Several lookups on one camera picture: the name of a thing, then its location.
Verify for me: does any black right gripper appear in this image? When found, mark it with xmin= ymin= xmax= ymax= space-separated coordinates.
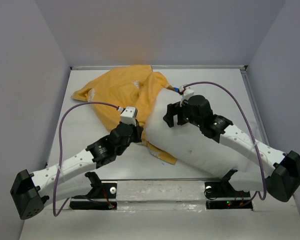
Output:
xmin=162 ymin=100 xmax=203 ymax=128

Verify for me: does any white pillow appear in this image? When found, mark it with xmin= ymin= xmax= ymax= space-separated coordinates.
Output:
xmin=145 ymin=88 xmax=263 ymax=192

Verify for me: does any yellow printed pillowcase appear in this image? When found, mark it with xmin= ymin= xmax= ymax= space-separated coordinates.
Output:
xmin=71 ymin=65 xmax=177 ymax=165

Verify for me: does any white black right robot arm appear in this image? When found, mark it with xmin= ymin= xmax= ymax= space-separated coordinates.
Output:
xmin=163 ymin=95 xmax=300 ymax=202

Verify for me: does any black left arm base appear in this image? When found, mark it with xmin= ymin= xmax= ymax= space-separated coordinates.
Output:
xmin=69 ymin=172 xmax=118 ymax=211

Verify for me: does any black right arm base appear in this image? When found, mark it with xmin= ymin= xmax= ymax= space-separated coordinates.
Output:
xmin=203 ymin=169 xmax=253 ymax=210

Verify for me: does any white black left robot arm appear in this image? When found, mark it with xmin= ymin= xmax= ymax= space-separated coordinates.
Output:
xmin=10 ymin=122 xmax=143 ymax=220

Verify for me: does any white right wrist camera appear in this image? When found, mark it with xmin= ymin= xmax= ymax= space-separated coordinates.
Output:
xmin=179 ymin=85 xmax=195 ymax=107

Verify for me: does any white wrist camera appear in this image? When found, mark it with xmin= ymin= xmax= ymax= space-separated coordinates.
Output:
xmin=179 ymin=85 xmax=195 ymax=107
xmin=119 ymin=106 xmax=138 ymax=126

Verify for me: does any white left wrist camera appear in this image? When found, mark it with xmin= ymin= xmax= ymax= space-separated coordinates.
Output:
xmin=119 ymin=106 xmax=138 ymax=126

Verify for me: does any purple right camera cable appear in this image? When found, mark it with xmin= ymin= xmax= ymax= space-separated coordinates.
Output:
xmin=183 ymin=81 xmax=268 ymax=202

